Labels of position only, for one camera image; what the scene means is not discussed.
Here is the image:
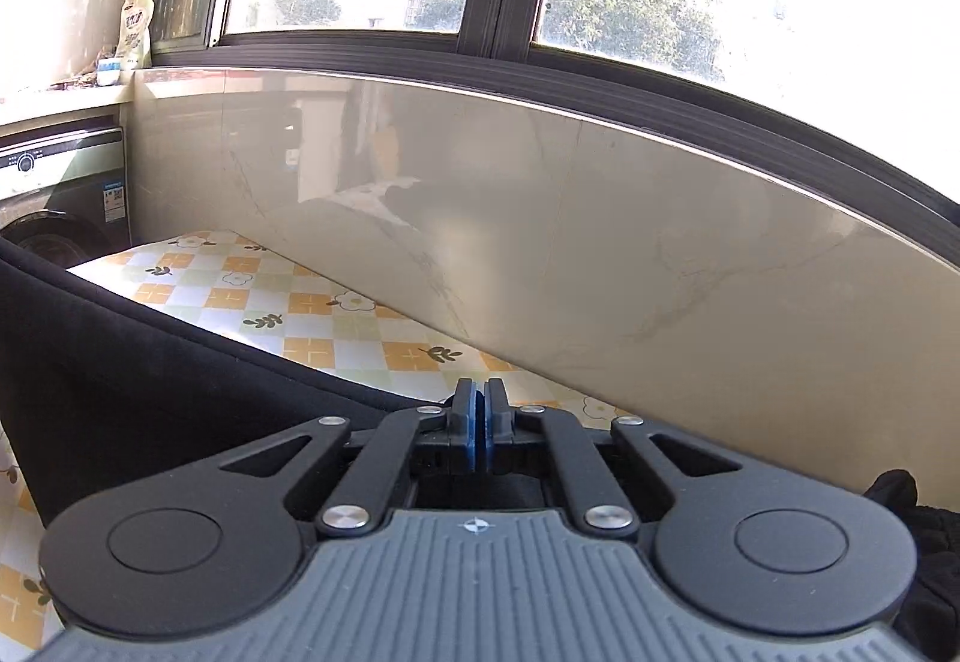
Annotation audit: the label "washing machine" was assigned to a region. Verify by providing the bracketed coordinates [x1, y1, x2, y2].
[0, 113, 134, 266]

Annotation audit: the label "detergent refill bag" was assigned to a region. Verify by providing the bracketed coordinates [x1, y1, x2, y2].
[114, 0, 157, 71]

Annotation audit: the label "green tree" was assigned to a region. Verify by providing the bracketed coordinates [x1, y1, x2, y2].
[540, 0, 725, 74]

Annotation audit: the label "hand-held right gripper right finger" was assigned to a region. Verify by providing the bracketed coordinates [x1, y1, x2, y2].
[484, 377, 745, 538]

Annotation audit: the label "black pants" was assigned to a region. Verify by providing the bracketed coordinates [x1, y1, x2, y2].
[0, 234, 960, 662]

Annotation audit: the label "floral checkered tablecloth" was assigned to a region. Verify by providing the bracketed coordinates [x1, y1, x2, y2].
[0, 227, 638, 633]

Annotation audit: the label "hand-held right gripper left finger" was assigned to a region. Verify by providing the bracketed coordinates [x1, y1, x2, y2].
[221, 377, 481, 537]

